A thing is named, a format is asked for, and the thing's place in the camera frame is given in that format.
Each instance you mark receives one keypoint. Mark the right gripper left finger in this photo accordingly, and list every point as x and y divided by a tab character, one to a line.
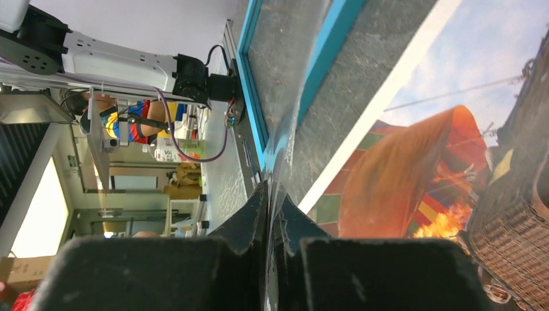
224	270

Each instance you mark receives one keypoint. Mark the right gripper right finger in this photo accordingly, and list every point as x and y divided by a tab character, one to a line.
318	272

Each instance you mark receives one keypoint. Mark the hot air balloon photo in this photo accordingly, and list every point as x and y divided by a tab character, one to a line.
458	151

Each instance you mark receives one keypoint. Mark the clear glass pane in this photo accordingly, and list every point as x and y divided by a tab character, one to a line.
280	52

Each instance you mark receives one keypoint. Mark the blue picture frame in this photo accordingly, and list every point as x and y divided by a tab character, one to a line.
333	33

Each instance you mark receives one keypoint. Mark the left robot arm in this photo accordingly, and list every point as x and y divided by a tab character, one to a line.
39	51

